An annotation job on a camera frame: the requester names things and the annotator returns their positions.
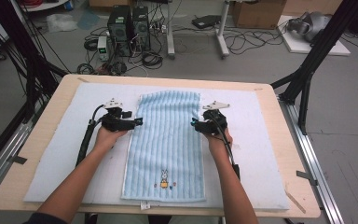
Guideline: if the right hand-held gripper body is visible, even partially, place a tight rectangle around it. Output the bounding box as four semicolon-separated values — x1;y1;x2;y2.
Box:
195;100;231;136

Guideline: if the black flat case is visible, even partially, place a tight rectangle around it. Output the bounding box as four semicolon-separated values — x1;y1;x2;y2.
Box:
191;14;222;30

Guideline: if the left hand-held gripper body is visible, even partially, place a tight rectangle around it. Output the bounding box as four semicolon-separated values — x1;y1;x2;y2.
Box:
101;97;137;133

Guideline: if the person's right hand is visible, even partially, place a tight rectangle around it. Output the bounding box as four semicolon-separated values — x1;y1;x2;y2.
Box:
204;127;235;158

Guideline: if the white power supply unit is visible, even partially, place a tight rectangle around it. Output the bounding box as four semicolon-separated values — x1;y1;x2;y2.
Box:
97;35;111;62

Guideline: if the grey tape piece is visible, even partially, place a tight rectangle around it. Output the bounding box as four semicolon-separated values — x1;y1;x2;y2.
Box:
7;154;29;165
296;169;319;187

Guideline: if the black metal frame stand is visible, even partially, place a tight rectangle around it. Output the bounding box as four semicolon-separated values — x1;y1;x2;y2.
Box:
0;0;70;123
269;0;358;135

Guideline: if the aluminium rail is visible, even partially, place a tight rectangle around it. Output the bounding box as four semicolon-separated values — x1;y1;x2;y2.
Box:
278;98;345;224
0;119;35;205

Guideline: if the white foam mat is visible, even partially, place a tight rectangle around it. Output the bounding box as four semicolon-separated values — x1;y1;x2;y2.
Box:
22;81;291;212

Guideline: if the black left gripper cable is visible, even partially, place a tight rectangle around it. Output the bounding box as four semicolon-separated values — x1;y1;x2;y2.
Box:
75;104;106;168

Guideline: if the clear plastic bag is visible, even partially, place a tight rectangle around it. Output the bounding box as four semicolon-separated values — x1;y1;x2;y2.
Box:
46;12;79;34

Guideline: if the large cardboard box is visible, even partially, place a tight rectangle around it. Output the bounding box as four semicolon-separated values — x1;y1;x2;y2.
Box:
232;0;287;30

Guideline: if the grey headset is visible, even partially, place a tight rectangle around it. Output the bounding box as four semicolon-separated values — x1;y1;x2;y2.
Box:
286;11;332;43

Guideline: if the white desk leg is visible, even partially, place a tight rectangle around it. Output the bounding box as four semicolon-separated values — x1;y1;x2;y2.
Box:
215;0;231;60
165;0;177;60

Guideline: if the wide black computer tower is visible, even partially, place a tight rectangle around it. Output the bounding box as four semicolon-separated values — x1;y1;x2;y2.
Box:
106;4;134;58

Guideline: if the blue striped towel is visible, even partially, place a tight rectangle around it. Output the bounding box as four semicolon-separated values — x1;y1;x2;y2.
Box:
120;90;207;211

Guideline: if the tangle of floor cables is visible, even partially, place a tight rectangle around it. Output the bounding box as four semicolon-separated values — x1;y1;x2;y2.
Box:
223;25;291;56

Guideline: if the narrow black computer tower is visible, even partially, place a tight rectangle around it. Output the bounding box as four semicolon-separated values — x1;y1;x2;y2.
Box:
131;5;152;51

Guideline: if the white floor board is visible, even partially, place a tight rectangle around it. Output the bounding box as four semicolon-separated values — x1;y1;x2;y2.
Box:
276;14;351;57

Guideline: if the coiled black cable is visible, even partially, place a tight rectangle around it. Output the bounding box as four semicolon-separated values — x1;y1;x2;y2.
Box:
141;50;164;70

